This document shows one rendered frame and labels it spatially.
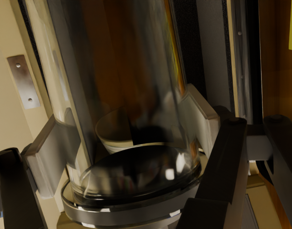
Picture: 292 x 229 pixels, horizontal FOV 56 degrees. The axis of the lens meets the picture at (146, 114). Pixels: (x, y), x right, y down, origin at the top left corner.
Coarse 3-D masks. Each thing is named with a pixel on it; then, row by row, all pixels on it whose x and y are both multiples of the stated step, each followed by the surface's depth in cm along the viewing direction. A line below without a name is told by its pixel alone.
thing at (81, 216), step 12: (192, 192) 16; (156, 204) 15; (168, 204) 15; (180, 204) 15; (72, 216) 16; (84, 216) 16; (96, 216) 15; (108, 216) 15; (120, 216) 15; (132, 216) 15; (144, 216) 15; (156, 216) 15
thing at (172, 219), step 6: (174, 216) 16; (156, 222) 16; (162, 222) 16; (168, 222) 17; (132, 228) 16; (138, 228) 16; (144, 228) 16; (150, 228) 16; (156, 228) 17; (162, 228) 20
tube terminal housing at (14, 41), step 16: (0, 0) 33; (16, 0) 35; (0, 16) 33; (16, 16) 36; (0, 32) 34; (16, 32) 34; (16, 48) 35; (32, 48) 37; (32, 64) 38; (32, 80) 36; (48, 96) 40; (32, 112) 38; (48, 112) 41; (32, 128) 38; (64, 176) 41
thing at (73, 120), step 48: (48, 0) 14; (96, 0) 14; (144, 0) 15; (48, 48) 15; (96, 48) 14; (144, 48) 15; (96, 96) 15; (144, 96) 15; (96, 144) 15; (144, 144) 15; (192, 144) 17; (96, 192) 16; (144, 192) 15
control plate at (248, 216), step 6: (246, 198) 40; (246, 204) 40; (246, 210) 40; (252, 210) 39; (246, 216) 39; (252, 216) 39; (174, 222) 40; (246, 222) 39; (252, 222) 39; (168, 228) 39; (246, 228) 39; (252, 228) 39; (258, 228) 39
